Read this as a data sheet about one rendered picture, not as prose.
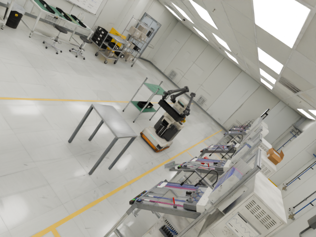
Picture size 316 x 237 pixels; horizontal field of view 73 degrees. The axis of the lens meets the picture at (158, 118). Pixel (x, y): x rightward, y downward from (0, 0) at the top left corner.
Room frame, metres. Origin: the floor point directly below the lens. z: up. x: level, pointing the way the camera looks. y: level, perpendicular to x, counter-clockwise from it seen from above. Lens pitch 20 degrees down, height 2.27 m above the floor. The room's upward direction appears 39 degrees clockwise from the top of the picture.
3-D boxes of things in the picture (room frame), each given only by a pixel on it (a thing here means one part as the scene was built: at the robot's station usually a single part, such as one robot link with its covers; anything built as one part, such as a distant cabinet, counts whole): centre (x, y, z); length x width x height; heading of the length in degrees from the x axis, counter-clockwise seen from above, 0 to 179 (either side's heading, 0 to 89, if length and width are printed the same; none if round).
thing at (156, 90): (5.43, 0.49, 0.55); 0.91 x 0.46 x 1.10; 162
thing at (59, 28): (5.35, 3.43, 0.31); 0.52 x 0.49 x 0.62; 162
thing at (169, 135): (4.84, -0.31, 0.59); 0.55 x 0.34 x 0.83; 71
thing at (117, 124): (2.86, 0.49, 0.40); 0.70 x 0.45 x 0.80; 66
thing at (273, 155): (3.32, -1.71, 1.82); 0.68 x 0.30 x 0.20; 162
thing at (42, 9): (5.94, 3.96, 0.40); 1.80 x 0.75 x 0.81; 162
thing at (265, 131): (7.80, -2.99, 0.95); 1.36 x 0.82 x 1.90; 72
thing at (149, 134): (4.75, -0.28, 0.16); 0.67 x 0.64 x 0.25; 161
